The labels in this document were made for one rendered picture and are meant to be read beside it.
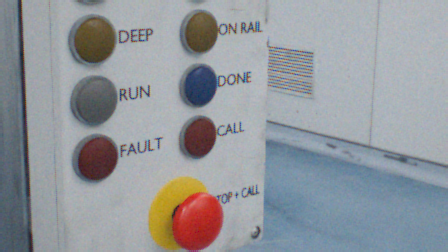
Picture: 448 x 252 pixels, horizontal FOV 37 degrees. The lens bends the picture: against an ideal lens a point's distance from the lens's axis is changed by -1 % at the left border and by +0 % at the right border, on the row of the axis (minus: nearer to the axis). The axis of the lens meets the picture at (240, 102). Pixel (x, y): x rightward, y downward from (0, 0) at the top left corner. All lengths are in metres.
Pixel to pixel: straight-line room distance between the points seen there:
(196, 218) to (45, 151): 0.10
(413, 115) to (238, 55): 3.16
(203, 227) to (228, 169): 0.06
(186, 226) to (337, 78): 3.45
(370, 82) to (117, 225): 3.34
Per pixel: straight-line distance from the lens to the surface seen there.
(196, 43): 0.44
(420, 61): 3.56
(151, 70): 0.43
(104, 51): 0.40
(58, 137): 0.41
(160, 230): 0.46
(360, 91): 3.78
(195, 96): 0.44
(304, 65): 4.00
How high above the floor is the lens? 1.11
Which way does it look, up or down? 12 degrees down
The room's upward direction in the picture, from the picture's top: 1 degrees clockwise
